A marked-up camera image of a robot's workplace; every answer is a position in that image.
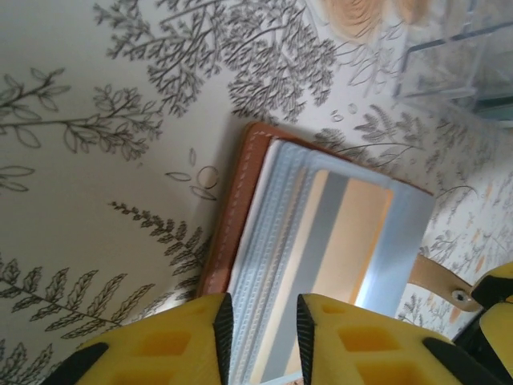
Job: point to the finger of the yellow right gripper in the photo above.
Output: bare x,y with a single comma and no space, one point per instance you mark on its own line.
495,286
499,327

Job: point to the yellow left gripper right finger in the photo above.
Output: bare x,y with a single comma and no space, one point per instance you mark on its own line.
360,353

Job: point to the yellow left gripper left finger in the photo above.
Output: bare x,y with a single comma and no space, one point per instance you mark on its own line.
160,353

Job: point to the small tan block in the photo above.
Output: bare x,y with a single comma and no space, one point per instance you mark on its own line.
352,232

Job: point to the brown framed tray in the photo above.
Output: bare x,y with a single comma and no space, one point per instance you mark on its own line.
244,192

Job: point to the floral patterned tablecloth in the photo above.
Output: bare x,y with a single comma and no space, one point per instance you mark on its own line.
80,200

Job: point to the clear acrylic organizer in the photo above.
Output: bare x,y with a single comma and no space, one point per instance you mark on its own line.
441,52

